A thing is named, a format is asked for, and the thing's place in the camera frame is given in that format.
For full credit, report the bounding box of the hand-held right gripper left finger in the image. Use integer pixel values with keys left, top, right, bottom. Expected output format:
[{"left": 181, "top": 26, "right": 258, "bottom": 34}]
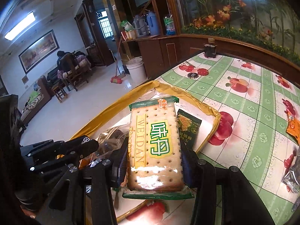
[{"left": 35, "top": 149, "right": 129, "bottom": 225}]

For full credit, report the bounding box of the green cracker pack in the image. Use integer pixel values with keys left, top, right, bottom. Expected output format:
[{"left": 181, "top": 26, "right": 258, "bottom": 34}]
[{"left": 122, "top": 95, "right": 195, "bottom": 200}]

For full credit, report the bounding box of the blue thermos jug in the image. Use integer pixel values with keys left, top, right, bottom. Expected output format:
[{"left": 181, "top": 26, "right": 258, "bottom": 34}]
[{"left": 146, "top": 12, "right": 160, "bottom": 36}]

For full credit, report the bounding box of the wooden chair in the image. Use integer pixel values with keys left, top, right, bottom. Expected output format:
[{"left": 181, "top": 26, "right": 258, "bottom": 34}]
[{"left": 63, "top": 52, "right": 93, "bottom": 92}]

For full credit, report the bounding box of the grey thermos jug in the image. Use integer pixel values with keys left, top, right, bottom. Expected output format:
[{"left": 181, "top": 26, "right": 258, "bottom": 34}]
[{"left": 132, "top": 15, "right": 148, "bottom": 37}]

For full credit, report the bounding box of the clear bag of dark plums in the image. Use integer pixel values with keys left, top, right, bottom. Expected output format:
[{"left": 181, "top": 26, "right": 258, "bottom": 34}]
[{"left": 94, "top": 125, "right": 129, "bottom": 162}]

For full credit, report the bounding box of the small orange snack packet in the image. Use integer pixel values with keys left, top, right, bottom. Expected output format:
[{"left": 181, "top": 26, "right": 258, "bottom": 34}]
[{"left": 286, "top": 115, "right": 300, "bottom": 144}]

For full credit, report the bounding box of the orange cardboard box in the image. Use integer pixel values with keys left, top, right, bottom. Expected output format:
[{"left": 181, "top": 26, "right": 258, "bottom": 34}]
[{"left": 121, "top": 30, "right": 138, "bottom": 41}]

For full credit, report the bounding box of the black armchair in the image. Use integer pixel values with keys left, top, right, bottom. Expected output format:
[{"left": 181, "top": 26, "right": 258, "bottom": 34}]
[{"left": 46, "top": 67, "right": 61, "bottom": 82}]

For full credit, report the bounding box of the green white bag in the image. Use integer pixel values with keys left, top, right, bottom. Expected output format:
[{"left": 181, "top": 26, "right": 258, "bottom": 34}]
[{"left": 120, "top": 20, "right": 135, "bottom": 32}]

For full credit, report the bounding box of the white plastic bucket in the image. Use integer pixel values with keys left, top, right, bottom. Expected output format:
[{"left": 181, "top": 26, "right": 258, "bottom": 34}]
[{"left": 126, "top": 57, "right": 148, "bottom": 83}]

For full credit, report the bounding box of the brown sofa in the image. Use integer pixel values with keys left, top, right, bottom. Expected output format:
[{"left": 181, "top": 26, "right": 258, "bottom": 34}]
[{"left": 20, "top": 75, "right": 53, "bottom": 125}]

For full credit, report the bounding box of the silver foil snack packet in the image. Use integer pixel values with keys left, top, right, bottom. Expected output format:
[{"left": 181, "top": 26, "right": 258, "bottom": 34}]
[{"left": 281, "top": 145, "right": 300, "bottom": 216}]

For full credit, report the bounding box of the red broom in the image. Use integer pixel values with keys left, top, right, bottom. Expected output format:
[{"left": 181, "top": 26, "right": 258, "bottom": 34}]
[{"left": 110, "top": 37, "right": 127, "bottom": 84}]

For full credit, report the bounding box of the small wooden stool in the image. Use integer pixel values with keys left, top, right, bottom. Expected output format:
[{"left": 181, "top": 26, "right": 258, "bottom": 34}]
[{"left": 52, "top": 84, "right": 68, "bottom": 103}]

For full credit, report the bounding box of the dark glass jar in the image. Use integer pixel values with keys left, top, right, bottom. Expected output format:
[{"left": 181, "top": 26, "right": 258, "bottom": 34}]
[{"left": 203, "top": 38, "right": 217, "bottom": 59}]

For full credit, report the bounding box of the framed wall painting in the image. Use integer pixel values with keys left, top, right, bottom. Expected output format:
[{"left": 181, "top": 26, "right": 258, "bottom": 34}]
[{"left": 18, "top": 29, "right": 59, "bottom": 75}]

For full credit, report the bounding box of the dark green snack packet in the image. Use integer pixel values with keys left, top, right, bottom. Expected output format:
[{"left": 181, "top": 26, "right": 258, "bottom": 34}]
[{"left": 176, "top": 109, "right": 202, "bottom": 151}]

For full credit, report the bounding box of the floral glass display panel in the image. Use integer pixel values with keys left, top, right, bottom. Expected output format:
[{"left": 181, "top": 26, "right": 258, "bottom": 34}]
[{"left": 173, "top": 0, "right": 300, "bottom": 66}]

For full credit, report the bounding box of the green chequered fruit tablecloth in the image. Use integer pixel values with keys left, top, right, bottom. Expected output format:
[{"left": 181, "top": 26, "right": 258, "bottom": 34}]
[{"left": 117, "top": 52, "right": 300, "bottom": 225}]

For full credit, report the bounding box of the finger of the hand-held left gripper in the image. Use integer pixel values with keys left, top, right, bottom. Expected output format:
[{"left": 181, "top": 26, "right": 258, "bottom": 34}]
[
  {"left": 28, "top": 155, "right": 94, "bottom": 177},
  {"left": 20, "top": 135, "right": 99, "bottom": 160}
]

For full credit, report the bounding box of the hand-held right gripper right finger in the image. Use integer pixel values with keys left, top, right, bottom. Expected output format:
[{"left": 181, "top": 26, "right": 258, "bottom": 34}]
[{"left": 180, "top": 143, "right": 276, "bottom": 225}]

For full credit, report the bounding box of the brown wooden cabinet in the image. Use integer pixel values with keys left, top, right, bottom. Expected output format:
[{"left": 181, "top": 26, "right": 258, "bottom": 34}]
[{"left": 122, "top": 34, "right": 300, "bottom": 85}]

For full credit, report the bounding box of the ceiling tube light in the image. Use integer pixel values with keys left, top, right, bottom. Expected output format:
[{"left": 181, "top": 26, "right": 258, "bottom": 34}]
[{"left": 4, "top": 12, "right": 37, "bottom": 41}]

